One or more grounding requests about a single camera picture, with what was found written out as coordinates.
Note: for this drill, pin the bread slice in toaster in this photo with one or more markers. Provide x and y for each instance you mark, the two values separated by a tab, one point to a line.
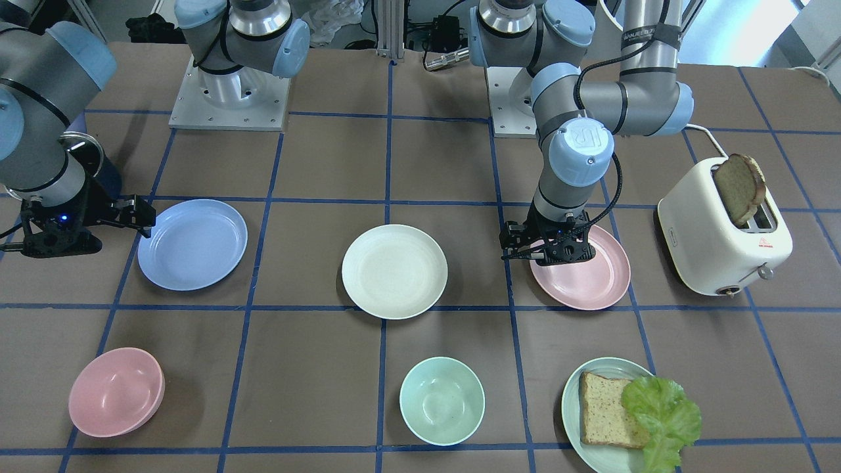
741	186

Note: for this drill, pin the green plate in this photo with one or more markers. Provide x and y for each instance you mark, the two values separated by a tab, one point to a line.
600	457

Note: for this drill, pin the bread slice on plate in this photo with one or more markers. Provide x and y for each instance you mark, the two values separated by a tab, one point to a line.
604	419

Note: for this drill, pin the pink bowl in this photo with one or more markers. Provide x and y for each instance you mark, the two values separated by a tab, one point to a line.
116	393

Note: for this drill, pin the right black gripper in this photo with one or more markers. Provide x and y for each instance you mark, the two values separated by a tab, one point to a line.
92	211

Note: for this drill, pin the green bowl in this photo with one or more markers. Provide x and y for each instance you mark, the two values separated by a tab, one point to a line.
442	401

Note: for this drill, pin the white plate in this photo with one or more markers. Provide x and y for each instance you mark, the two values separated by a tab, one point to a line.
394	272

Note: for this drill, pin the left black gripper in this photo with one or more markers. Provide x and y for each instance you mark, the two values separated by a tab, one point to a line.
543	222

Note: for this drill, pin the aluminium frame post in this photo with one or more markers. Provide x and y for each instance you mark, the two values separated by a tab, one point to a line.
390	29

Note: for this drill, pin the blue plate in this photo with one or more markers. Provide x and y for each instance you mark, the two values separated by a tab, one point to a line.
194	244

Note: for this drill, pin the green lettuce leaf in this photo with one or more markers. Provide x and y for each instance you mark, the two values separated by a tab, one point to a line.
672	420

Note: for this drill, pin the blue saucepan with lid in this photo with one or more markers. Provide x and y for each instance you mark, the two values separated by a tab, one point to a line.
90	154

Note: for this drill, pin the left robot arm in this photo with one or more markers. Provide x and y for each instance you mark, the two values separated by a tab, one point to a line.
576	120

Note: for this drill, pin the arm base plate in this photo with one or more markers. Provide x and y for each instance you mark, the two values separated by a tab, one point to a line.
510	102
245	100

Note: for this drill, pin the white toaster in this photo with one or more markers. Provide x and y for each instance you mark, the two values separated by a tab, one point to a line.
710	254

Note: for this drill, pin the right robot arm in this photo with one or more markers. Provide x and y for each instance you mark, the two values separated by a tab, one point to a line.
47	82

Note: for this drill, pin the pink plate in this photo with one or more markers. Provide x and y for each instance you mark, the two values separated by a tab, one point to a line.
594	284

